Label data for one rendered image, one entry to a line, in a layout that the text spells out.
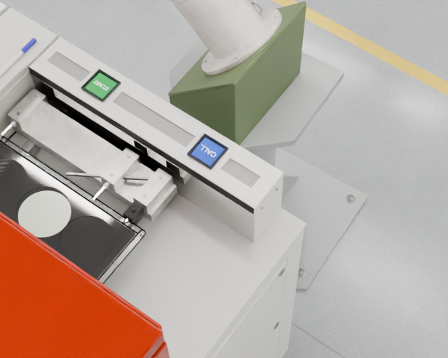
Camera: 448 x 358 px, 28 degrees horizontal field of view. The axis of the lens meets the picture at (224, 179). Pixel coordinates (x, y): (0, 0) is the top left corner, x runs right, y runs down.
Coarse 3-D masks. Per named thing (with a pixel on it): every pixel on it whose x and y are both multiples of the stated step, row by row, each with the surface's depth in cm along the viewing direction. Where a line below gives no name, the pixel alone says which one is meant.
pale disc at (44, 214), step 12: (36, 192) 170; (48, 192) 170; (24, 204) 169; (36, 204) 168; (48, 204) 168; (60, 204) 168; (24, 216) 167; (36, 216) 167; (48, 216) 167; (60, 216) 167; (24, 228) 166; (36, 228) 166; (48, 228) 166; (60, 228) 166
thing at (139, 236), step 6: (138, 234) 165; (144, 234) 165; (132, 240) 164; (138, 240) 164; (126, 246) 164; (132, 246) 164; (126, 252) 163; (120, 258) 162; (114, 264) 162; (120, 264) 163; (108, 270) 161; (114, 270) 162; (102, 276) 161; (108, 276) 161; (102, 282) 160
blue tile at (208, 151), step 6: (204, 138) 168; (204, 144) 167; (210, 144) 167; (216, 144) 167; (198, 150) 166; (204, 150) 166; (210, 150) 166; (216, 150) 166; (222, 150) 166; (198, 156) 166; (204, 156) 166; (210, 156) 166; (216, 156) 166; (204, 162) 165; (210, 162) 165
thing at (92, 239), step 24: (0, 144) 175; (0, 168) 173; (24, 168) 173; (0, 192) 170; (24, 192) 170; (72, 192) 170; (72, 216) 167; (96, 216) 167; (48, 240) 165; (72, 240) 165; (96, 240) 165; (120, 240) 164; (96, 264) 162
